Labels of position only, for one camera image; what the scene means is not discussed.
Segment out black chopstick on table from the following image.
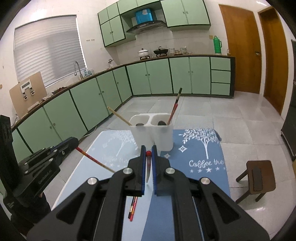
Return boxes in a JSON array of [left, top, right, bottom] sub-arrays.
[[145, 151, 152, 183]]

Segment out white window blind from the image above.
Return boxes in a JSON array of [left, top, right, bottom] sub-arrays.
[[14, 15, 86, 86]]

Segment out white plastic utensil holder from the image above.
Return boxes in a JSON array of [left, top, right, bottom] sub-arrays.
[[129, 113, 174, 152]]

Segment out green thermos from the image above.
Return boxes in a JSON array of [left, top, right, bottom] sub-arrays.
[[213, 36, 222, 55]]

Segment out two-tone blue tablecloth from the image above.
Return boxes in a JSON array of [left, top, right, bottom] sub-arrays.
[[52, 128, 231, 241]]

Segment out white cooking pot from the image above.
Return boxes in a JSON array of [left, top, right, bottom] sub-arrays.
[[138, 48, 150, 60]]

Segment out green lower kitchen cabinets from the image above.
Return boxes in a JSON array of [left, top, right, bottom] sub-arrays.
[[12, 55, 235, 161]]

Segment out red wooden chopstick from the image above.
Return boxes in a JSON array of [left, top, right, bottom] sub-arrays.
[[76, 147, 115, 173], [128, 196, 138, 221], [166, 87, 183, 126]]

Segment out wooden chopstick in holder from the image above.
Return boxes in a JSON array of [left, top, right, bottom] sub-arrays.
[[107, 106, 132, 126]]

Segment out green upper cabinets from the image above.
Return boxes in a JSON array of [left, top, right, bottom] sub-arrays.
[[98, 0, 211, 47]]

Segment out black wok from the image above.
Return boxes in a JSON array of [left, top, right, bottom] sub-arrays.
[[154, 46, 169, 57]]

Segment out chrome sink faucet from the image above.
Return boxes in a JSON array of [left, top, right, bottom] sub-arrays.
[[74, 61, 84, 80]]

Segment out brown wooden door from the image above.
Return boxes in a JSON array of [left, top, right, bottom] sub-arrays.
[[258, 7, 288, 113], [219, 4, 262, 94]]

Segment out black range hood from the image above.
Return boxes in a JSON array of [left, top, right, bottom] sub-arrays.
[[123, 8, 167, 35]]

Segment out cardboard board with paper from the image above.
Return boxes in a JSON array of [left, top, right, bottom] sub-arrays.
[[10, 72, 47, 118]]

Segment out brown wooden stool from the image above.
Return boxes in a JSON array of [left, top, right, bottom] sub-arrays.
[[235, 160, 276, 204]]

